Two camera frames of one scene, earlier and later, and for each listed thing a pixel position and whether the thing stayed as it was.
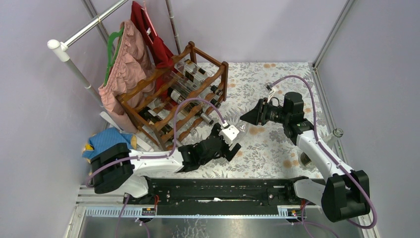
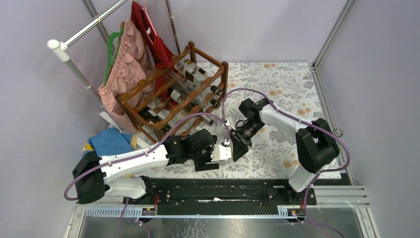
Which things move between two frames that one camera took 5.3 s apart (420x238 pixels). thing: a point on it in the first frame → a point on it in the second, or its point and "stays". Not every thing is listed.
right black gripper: x=258 y=114 → x=240 y=145
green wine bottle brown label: x=153 y=118 stays
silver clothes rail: x=59 y=48 stays
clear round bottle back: x=183 y=84 stays
